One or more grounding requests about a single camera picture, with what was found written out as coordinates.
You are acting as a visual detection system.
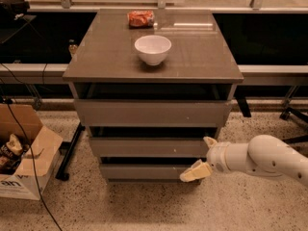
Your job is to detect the black cable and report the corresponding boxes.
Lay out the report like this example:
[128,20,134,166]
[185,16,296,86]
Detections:
[0,63,64,231]

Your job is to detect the grey drawer cabinet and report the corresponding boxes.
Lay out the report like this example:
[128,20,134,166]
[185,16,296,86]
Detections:
[62,8,244,187]

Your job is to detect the grey drawer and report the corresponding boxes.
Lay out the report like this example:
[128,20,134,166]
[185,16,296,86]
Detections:
[73,83,233,128]
[90,127,217,158]
[99,157,197,181]

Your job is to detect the black bag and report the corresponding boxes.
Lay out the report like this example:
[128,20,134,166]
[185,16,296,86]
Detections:
[0,0,30,22]

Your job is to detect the grey bottom drawer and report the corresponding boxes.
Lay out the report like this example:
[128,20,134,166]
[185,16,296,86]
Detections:
[99,157,197,181]

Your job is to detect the white bowl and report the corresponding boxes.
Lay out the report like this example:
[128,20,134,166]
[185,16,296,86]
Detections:
[135,35,172,65]

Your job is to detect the small bottle behind cabinet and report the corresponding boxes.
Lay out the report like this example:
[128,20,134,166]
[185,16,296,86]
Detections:
[68,39,78,56]

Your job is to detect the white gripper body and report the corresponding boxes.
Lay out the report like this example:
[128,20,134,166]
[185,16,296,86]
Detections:
[207,142,231,173]

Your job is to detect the black office chair base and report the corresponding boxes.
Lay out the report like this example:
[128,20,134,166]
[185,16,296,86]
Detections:
[280,107,308,143]

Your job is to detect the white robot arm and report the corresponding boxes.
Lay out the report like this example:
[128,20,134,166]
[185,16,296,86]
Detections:
[180,135,308,187]

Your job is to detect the cardboard box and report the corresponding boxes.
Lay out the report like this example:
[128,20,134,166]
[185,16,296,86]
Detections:
[0,104,63,200]

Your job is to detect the orange crushed soda can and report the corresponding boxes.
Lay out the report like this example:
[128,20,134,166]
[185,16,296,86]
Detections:
[127,11,155,28]

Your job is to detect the black table leg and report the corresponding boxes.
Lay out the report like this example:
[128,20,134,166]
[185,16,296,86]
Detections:
[56,123,85,181]

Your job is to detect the grey top drawer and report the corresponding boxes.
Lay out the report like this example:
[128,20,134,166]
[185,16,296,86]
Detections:
[73,83,233,128]

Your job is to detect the grey middle drawer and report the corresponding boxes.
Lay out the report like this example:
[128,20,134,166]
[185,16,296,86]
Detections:
[90,127,217,158]

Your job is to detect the snack bags in box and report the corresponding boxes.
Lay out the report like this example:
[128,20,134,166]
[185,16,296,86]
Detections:
[0,134,28,175]

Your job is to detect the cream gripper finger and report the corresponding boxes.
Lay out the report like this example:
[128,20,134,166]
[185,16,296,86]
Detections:
[180,160,213,182]
[203,137,218,149]

